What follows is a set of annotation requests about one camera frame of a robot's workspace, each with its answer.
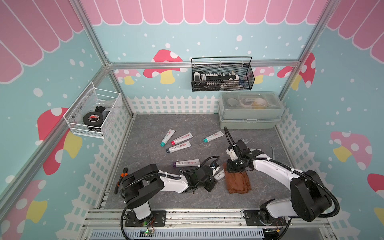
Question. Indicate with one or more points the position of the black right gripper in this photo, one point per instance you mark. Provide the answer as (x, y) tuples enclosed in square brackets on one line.
[(229, 166)]

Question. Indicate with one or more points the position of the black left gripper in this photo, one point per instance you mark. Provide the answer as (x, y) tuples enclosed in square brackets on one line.
[(211, 184)]

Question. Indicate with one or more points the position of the silver purple Protetix toothpaste tube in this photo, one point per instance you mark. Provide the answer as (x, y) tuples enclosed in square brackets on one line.
[(246, 141)]

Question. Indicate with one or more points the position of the white R&O purple cap tube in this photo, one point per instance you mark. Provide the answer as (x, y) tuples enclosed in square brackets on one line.
[(187, 163)]

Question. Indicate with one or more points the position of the brown cloth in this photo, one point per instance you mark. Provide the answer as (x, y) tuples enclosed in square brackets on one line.
[(237, 183)]

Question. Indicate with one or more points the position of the white green cap toothpaste tube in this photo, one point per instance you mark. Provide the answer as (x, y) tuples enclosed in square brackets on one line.
[(213, 136)]

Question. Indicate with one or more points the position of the white R&O tube red scribble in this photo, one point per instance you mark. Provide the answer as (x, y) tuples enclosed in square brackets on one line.
[(220, 175)]

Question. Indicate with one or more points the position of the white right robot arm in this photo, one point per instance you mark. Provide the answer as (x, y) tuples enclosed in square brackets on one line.
[(309, 199)]

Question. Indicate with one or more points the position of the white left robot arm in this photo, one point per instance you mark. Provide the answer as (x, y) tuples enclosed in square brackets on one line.
[(136, 189)]

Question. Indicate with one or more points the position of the white dark cap toothpaste tube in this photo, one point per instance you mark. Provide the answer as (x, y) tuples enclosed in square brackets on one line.
[(179, 147)]

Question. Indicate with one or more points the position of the white pink cap toothpaste tube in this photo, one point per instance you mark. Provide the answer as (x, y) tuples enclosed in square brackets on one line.
[(182, 139)]

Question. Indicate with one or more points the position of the far left green cap tube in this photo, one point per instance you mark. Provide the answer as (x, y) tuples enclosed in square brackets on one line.
[(167, 137)]

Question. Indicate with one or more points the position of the green plastic storage box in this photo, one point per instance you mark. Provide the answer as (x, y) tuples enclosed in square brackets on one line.
[(249, 111)]

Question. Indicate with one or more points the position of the orange black pliers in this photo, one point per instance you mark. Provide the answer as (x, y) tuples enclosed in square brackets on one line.
[(122, 175)]

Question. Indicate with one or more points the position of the black tape roll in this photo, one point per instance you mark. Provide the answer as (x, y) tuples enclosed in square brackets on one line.
[(93, 119)]

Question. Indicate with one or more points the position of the black wire mesh basket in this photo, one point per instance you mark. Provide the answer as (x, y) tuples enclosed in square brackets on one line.
[(217, 74)]

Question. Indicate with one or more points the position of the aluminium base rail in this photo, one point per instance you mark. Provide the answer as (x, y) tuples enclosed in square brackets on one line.
[(201, 224)]

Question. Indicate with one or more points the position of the white wire basket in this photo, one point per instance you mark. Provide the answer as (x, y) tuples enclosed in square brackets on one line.
[(92, 99)]

